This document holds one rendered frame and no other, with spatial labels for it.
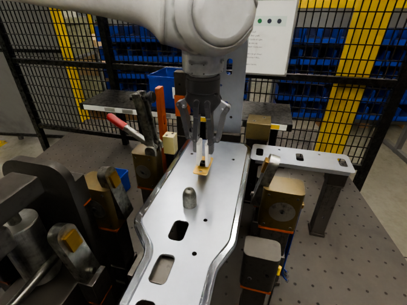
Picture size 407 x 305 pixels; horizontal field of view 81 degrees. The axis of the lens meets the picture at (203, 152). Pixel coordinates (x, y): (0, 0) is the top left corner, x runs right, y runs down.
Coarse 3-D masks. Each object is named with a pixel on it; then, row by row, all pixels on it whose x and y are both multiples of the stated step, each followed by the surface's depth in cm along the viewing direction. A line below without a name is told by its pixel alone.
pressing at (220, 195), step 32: (192, 160) 71; (224, 160) 71; (160, 192) 59; (224, 192) 59; (160, 224) 50; (192, 224) 50; (224, 224) 50; (192, 256) 44; (224, 256) 44; (128, 288) 39; (160, 288) 39; (192, 288) 39
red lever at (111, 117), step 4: (108, 116) 63; (112, 116) 63; (116, 116) 64; (108, 120) 64; (112, 120) 63; (116, 120) 63; (120, 120) 64; (116, 124) 64; (120, 124) 63; (124, 124) 64; (120, 128) 64; (124, 128) 64; (128, 128) 64; (132, 128) 65; (128, 132) 64; (132, 132) 64; (136, 132) 65; (136, 136) 64; (140, 136) 64; (140, 140) 65; (144, 140) 64; (144, 144) 65; (156, 148) 65
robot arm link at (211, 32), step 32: (32, 0) 36; (64, 0) 32; (96, 0) 30; (128, 0) 29; (160, 0) 28; (192, 0) 25; (224, 0) 25; (256, 0) 27; (160, 32) 30; (192, 32) 27; (224, 32) 26
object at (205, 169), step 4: (204, 156) 68; (204, 160) 65; (212, 160) 66; (200, 164) 64; (204, 164) 63; (196, 168) 63; (200, 168) 63; (204, 168) 63; (208, 168) 63; (196, 172) 61; (200, 172) 61; (204, 172) 61
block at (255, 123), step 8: (248, 120) 82; (256, 120) 82; (264, 120) 82; (248, 128) 81; (256, 128) 80; (264, 128) 80; (248, 136) 83; (256, 136) 82; (264, 136) 81; (248, 144) 85; (264, 144) 83; (256, 152) 86; (256, 168) 89; (248, 176) 92; (256, 176) 91; (248, 184) 94; (248, 192) 96; (248, 200) 98
